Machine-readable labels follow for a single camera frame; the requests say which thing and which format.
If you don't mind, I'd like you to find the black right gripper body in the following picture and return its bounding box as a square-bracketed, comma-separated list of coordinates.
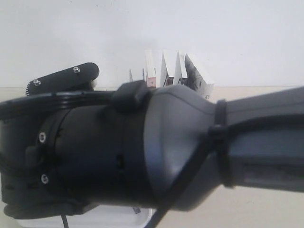
[0, 91, 133, 219]

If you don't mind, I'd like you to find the white grey illustrated book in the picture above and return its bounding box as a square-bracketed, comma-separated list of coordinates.
[185, 53, 214, 99]

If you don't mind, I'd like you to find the dark blue moon book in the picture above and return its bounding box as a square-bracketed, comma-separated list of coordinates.
[132, 207, 141, 214]

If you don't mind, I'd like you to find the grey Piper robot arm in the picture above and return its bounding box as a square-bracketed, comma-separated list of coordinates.
[0, 81, 304, 219]

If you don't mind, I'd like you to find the pink and teal book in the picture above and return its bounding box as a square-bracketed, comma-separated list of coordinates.
[145, 49, 156, 88]

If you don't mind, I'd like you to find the dark red spine book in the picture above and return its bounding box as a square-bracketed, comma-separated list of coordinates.
[160, 50, 175, 87]

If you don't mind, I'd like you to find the black spine book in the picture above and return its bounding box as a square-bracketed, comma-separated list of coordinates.
[173, 51, 188, 86]

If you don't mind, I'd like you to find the white square plastic tray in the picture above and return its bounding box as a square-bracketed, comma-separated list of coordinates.
[17, 206, 152, 228]

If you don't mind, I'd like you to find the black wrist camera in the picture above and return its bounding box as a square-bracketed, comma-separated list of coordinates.
[25, 62, 99, 96]

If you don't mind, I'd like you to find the white wire book rack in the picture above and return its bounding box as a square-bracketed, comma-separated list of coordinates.
[129, 68, 146, 82]

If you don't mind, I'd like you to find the black camera cable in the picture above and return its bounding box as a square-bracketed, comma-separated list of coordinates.
[60, 114, 304, 228]

